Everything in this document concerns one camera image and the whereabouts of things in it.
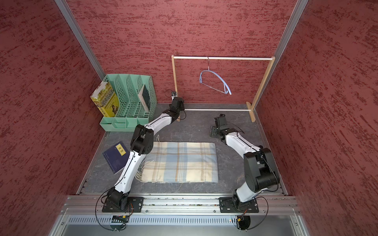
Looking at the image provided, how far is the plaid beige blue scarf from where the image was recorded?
830 mm

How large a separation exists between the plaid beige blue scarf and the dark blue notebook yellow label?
0.51ft

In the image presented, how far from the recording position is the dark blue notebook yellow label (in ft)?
2.89
